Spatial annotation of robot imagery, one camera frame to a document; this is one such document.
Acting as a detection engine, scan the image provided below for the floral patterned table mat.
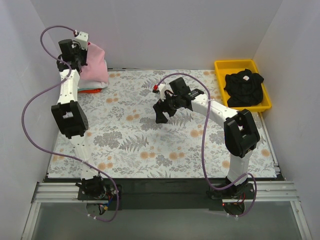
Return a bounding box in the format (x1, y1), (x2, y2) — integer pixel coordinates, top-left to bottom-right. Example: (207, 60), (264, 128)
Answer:
(46, 69), (279, 179)

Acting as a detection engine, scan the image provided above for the yellow plastic bin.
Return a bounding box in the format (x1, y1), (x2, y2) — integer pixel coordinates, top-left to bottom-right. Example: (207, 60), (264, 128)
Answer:
(214, 59), (272, 113)

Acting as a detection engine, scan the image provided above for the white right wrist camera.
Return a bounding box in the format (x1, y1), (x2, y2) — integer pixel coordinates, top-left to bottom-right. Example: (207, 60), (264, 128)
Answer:
(152, 83), (167, 101)

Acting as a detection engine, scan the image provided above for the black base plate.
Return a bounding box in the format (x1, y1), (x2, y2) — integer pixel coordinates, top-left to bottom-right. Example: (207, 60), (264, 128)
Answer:
(75, 178), (254, 211)

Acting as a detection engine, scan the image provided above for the folded teal t-shirt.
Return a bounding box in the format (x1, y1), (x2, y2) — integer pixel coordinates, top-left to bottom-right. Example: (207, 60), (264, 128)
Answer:
(77, 88), (96, 92)

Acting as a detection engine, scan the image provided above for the purple cable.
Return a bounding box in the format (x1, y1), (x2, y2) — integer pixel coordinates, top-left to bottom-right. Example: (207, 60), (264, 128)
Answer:
(21, 24), (120, 224)
(152, 72), (257, 218)

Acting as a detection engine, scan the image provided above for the aluminium frame rail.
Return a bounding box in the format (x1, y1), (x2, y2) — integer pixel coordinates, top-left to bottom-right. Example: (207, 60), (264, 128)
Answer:
(32, 179), (300, 203)

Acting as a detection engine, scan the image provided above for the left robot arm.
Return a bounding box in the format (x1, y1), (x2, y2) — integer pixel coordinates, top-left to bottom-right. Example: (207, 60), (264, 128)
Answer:
(51, 36), (107, 200)

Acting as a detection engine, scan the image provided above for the folded orange t-shirt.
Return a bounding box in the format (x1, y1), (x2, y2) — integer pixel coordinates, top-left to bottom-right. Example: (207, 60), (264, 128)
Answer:
(78, 88), (102, 94)

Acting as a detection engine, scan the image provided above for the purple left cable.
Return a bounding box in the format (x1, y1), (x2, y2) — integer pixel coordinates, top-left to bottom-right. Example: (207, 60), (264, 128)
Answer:
(21, 24), (120, 224)

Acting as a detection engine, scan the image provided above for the black t-shirt in bin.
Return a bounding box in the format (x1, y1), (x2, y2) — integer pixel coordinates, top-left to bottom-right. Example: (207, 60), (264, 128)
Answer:
(224, 68), (264, 108)

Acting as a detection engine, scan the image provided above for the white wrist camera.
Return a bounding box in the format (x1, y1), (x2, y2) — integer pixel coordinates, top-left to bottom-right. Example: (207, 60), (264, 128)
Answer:
(75, 31), (89, 51)
(152, 83), (167, 101)

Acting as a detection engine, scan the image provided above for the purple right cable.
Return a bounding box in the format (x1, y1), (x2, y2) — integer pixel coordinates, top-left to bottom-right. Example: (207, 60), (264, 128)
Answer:
(152, 72), (257, 218)

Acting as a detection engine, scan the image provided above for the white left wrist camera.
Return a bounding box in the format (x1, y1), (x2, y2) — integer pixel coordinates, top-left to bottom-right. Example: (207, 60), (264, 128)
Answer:
(75, 31), (89, 51)

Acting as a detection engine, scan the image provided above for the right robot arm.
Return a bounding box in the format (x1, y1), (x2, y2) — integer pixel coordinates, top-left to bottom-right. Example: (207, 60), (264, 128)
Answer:
(152, 77), (260, 199)

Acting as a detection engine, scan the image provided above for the pink t-shirt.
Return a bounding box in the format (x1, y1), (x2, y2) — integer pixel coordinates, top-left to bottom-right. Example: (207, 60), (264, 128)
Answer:
(80, 42), (109, 84)

